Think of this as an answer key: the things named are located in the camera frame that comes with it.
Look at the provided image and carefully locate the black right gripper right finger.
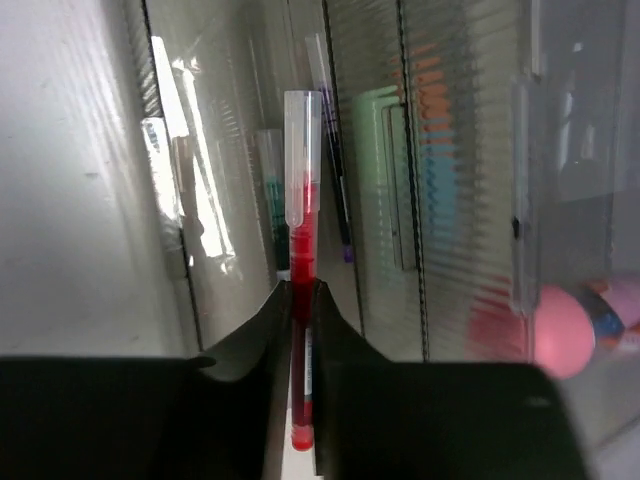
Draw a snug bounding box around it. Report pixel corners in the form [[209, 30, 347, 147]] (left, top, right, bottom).
[[312, 282, 592, 479]]

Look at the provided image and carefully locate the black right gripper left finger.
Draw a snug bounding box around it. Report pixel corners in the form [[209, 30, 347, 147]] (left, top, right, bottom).
[[1, 282, 292, 479]]

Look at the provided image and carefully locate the green capped highlighter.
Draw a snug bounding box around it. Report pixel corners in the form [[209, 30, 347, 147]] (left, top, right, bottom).
[[352, 85, 416, 272]]

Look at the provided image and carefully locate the pink glue stick tube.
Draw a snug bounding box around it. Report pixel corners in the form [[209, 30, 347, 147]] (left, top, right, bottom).
[[533, 273, 639, 379]]

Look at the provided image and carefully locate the blue capped highlighter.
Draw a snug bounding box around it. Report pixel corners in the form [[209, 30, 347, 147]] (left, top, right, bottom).
[[423, 155, 458, 241]]

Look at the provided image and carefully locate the green clear pen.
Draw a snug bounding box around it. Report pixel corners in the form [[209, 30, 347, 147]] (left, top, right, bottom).
[[256, 129, 290, 281]]

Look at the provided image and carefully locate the red clear pen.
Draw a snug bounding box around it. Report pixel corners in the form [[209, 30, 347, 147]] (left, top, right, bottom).
[[284, 90, 322, 452]]

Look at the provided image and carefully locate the purple pen refill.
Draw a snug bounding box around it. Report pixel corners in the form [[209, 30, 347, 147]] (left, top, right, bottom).
[[305, 33, 353, 263]]

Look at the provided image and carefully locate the orange capped highlighter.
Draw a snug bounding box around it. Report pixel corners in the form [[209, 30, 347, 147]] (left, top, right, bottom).
[[409, 42, 454, 150]]

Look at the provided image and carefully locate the clear acrylic drawer organizer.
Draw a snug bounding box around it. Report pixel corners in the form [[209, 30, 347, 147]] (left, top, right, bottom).
[[125, 1, 639, 448]]

